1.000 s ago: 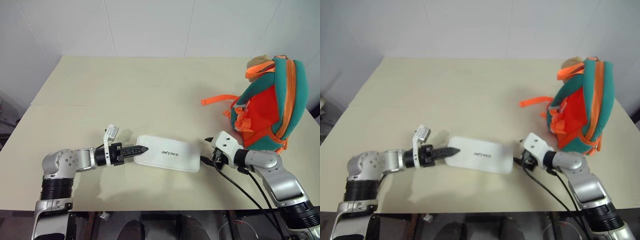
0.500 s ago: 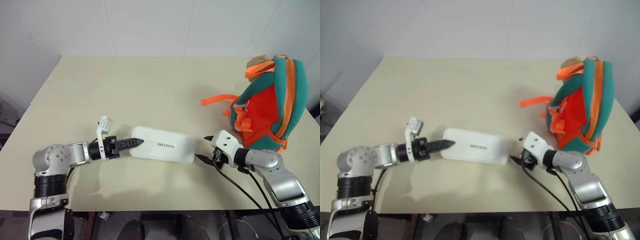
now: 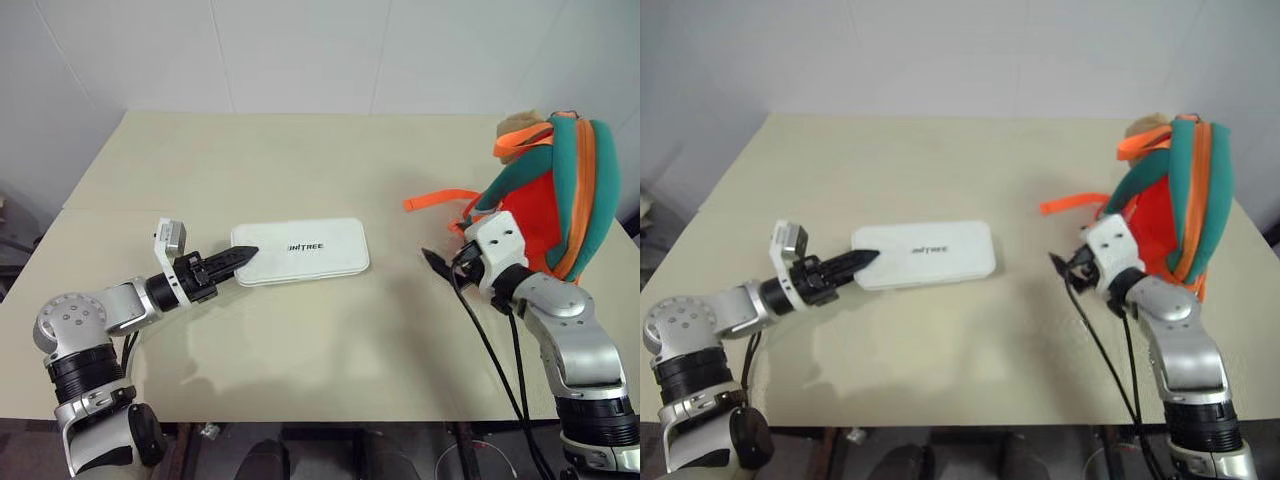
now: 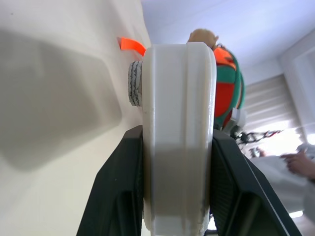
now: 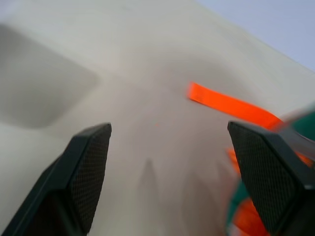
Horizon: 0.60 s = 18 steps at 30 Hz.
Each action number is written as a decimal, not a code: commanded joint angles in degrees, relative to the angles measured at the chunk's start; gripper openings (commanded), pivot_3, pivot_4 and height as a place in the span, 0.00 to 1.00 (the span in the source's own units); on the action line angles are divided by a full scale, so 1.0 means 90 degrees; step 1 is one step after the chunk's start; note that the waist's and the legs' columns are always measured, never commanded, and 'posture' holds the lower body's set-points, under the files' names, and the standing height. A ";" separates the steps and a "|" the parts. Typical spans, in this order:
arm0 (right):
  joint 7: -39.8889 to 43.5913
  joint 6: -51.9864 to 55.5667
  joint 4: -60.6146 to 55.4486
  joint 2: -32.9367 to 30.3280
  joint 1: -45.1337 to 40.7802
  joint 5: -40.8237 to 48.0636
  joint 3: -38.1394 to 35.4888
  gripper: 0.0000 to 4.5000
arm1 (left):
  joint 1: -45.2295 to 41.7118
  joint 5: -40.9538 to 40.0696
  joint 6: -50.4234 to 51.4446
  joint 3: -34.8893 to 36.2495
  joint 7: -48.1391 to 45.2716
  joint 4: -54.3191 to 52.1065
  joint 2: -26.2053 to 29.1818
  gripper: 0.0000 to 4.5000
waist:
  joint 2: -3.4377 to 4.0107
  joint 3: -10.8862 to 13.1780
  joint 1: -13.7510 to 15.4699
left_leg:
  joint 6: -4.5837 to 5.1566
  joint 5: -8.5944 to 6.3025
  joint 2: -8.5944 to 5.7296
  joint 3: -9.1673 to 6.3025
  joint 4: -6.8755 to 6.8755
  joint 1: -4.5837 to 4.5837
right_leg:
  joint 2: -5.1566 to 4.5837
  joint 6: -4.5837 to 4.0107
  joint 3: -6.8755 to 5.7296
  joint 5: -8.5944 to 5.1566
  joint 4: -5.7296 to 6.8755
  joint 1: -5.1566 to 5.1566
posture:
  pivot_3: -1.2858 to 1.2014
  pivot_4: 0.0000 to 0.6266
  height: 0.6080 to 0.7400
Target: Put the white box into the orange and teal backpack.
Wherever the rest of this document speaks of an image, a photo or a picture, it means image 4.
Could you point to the white box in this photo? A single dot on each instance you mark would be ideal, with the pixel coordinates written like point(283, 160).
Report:
point(177, 137)

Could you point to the tan plush toy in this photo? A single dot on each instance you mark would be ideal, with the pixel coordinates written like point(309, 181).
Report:
point(203, 37)

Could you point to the green and orange toy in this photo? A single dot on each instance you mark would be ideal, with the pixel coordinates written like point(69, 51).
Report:
point(227, 83)

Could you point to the beige window blind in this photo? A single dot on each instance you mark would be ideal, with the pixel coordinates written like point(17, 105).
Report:
point(270, 103)

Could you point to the grey metal bracket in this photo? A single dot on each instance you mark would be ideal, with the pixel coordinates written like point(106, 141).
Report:
point(235, 120)

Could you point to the person's bare hand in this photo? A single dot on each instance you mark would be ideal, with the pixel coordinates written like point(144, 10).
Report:
point(299, 163)

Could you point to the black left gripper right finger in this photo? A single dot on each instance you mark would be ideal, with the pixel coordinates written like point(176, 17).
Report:
point(248, 191)

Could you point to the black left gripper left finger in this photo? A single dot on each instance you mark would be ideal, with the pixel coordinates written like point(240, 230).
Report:
point(113, 186)

